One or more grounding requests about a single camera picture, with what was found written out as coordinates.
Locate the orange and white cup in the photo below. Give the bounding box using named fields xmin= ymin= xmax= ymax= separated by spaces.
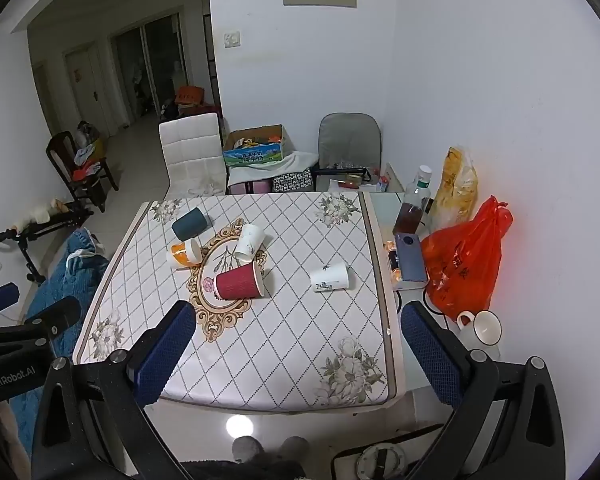
xmin=166 ymin=238 xmax=203 ymax=267

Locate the bottle with brown liquid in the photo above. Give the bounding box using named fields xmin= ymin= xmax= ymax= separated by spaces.
xmin=392 ymin=164 xmax=434 ymax=237

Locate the white cup with green label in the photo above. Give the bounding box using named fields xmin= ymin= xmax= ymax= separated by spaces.
xmin=309 ymin=261 xmax=350 ymax=293

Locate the yellow plastic bag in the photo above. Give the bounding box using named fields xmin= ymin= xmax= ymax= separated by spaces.
xmin=427 ymin=145 xmax=480 ymax=234

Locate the pink box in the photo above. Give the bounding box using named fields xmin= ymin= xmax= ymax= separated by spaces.
xmin=228 ymin=179 xmax=273 ymax=196

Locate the pile of clothes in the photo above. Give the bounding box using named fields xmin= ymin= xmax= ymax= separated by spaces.
xmin=72 ymin=146 xmax=107 ymax=181

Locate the white mug with dark rim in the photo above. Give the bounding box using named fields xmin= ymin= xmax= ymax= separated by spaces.
xmin=455 ymin=309 xmax=503 ymax=347

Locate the orange box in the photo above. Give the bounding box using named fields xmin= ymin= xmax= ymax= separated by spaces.
xmin=174 ymin=85 xmax=206 ymax=106

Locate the dark teal cup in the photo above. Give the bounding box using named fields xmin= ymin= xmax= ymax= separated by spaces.
xmin=172 ymin=207 xmax=211 ymax=241

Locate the dark wooden chair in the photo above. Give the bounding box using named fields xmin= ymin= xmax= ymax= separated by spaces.
xmin=45 ymin=130 xmax=120 ymax=214

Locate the blue fluffy blanket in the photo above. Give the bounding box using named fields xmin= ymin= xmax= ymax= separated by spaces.
xmin=9 ymin=227 xmax=112 ymax=457

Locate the grey slipper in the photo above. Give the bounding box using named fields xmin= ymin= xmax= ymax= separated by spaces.
xmin=279 ymin=435 xmax=311 ymax=462
xmin=232 ymin=435 xmax=261 ymax=464

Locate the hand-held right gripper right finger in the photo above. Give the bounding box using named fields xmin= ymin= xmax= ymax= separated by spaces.
xmin=400 ymin=301 xmax=567 ymax=480

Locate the blue printed cardboard box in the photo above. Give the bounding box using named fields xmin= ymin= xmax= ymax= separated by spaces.
xmin=222 ymin=124 xmax=295 ymax=169

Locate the white padded chair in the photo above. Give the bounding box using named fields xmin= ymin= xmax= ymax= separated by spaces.
xmin=158 ymin=112 xmax=229 ymax=199

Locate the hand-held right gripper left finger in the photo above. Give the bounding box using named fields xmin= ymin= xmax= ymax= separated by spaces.
xmin=30 ymin=300 xmax=198 ymax=480

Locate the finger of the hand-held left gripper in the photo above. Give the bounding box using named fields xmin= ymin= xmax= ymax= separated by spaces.
xmin=23 ymin=295 xmax=82 ymax=334
xmin=0 ymin=282 xmax=21 ymax=319

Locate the black tripod stand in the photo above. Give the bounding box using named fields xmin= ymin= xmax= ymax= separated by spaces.
xmin=0 ymin=207 xmax=95 ymax=286

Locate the grey cushioned chair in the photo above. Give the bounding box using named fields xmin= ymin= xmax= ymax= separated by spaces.
xmin=317 ymin=112 xmax=384 ymax=192

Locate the orange plastic bag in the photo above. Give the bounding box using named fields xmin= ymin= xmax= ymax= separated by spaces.
xmin=419 ymin=194 xmax=515 ymax=314

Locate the floral diamond pattern table mat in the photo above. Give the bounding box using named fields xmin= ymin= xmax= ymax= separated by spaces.
xmin=72 ymin=191 xmax=407 ymax=414

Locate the grey blue smartphone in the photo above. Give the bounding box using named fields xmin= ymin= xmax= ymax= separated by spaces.
xmin=394 ymin=232 xmax=430 ymax=284

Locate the white cloth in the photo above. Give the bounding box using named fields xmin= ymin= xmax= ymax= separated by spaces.
xmin=228 ymin=150 xmax=322 ymax=187

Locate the white cup with branch print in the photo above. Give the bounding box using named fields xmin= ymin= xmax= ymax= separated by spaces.
xmin=234 ymin=223 xmax=266 ymax=262

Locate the red ribbed paper cup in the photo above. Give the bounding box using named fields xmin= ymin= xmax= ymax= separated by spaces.
xmin=215 ymin=261 xmax=266 ymax=301

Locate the round grey floor device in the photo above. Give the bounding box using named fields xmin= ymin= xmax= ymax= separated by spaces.
xmin=356 ymin=443 xmax=407 ymax=479

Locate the black and white patterned bag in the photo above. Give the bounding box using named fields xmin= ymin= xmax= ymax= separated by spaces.
xmin=272 ymin=168 xmax=315 ymax=194

